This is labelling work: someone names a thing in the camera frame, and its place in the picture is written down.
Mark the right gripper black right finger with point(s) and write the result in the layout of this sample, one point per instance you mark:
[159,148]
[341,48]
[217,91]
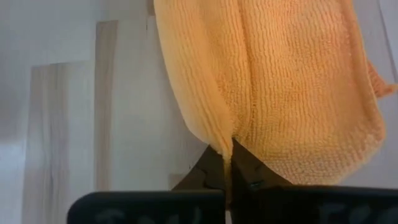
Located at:
[295,208]

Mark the orange microfiber towel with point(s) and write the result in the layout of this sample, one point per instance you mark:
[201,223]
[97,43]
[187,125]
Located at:
[295,93]

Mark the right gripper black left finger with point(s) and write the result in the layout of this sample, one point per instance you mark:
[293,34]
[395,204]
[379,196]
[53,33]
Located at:
[171,208]

